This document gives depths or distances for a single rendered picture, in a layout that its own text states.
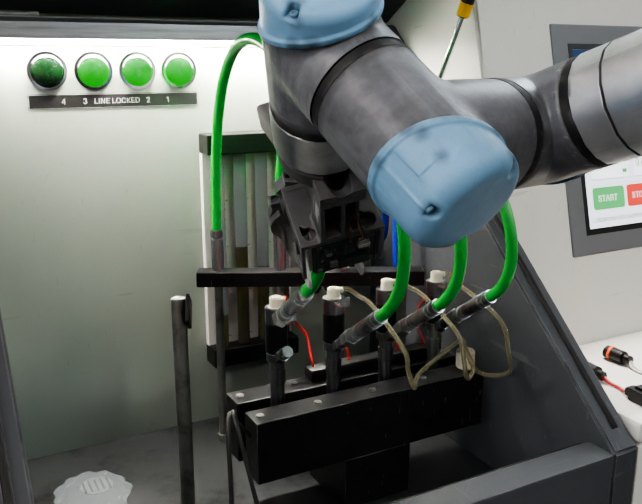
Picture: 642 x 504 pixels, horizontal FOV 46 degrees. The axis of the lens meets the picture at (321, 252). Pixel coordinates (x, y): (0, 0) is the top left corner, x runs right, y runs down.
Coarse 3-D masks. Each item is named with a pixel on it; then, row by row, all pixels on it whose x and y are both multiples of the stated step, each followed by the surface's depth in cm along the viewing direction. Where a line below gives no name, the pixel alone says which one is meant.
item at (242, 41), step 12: (240, 36) 88; (252, 36) 84; (240, 48) 90; (228, 60) 94; (228, 72) 96; (216, 96) 99; (216, 108) 100; (216, 120) 101; (216, 132) 102; (216, 144) 103; (216, 156) 104; (216, 168) 104; (216, 180) 105; (216, 192) 105; (216, 204) 106; (216, 216) 106; (216, 228) 107; (312, 276) 75; (312, 288) 76
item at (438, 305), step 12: (456, 252) 84; (456, 264) 84; (456, 276) 85; (456, 288) 86; (432, 300) 90; (444, 300) 87; (420, 312) 92; (432, 312) 90; (396, 324) 96; (408, 324) 94; (420, 324) 93
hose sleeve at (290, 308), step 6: (300, 288) 79; (294, 294) 79; (300, 294) 78; (288, 300) 82; (294, 300) 80; (300, 300) 79; (306, 300) 79; (282, 306) 83; (288, 306) 82; (294, 306) 81; (300, 306) 80; (282, 312) 83; (288, 312) 82; (294, 312) 82; (282, 318) 84; (288, 318) 84
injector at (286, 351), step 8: (272, 312) 91; (272, 320) 91; (272, 328) 91; (280, 328) 91; (272, 336) 92; (280, 336) 92; (272, 344) 92; (280, 344) 92; (272, 352) 92; (280, 352) 91; (288, 352) 90; (272, 360) 92; (280, 360) 91; (272, 368) 93; (280, 368) 93; (272, 376) 93; (280, 376) 93; (272, 384) 94; (280, 384) 94; (272, 392) 94; (280, 392) 94; (272, 400) 94; (280, 400) 94
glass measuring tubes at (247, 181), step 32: (224, 160) 113; (256, 160) 114; (224, 192) 113; (256, 192) 115; (224, 224) 113; (256, 224) 117; (224, 256) 114; (256, 256) 119; (288, 256) 120; (224, 288) 115; (256, 288) 120; (288, 288) 121; (224, 320) 117; (256, 320) 122; (256, 352) 120
